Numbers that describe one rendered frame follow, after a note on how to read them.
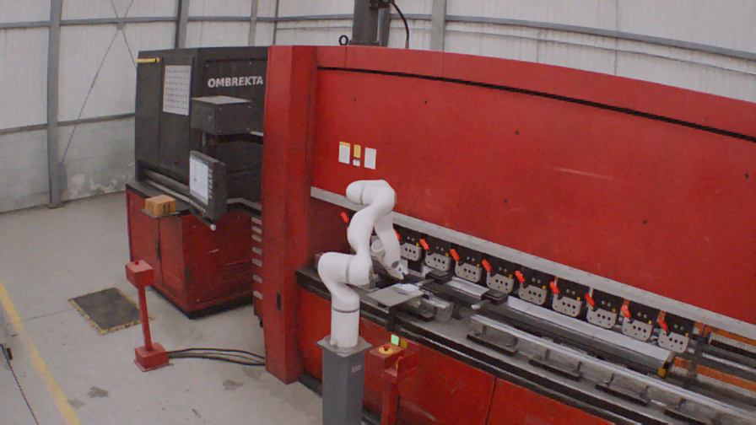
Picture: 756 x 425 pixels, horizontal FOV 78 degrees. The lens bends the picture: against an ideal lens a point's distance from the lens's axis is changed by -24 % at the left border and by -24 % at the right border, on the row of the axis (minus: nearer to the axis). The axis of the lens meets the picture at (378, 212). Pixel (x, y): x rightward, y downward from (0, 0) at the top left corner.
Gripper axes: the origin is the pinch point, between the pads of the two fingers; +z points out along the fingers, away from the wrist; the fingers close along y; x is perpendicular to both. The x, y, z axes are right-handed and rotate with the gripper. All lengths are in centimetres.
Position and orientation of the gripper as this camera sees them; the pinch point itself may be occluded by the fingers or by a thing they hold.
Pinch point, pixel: (402, 280)
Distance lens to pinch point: 329.1
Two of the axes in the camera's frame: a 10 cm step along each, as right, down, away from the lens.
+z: 4.0, 6.4, 6.5
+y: -7.1, -2.3, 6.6
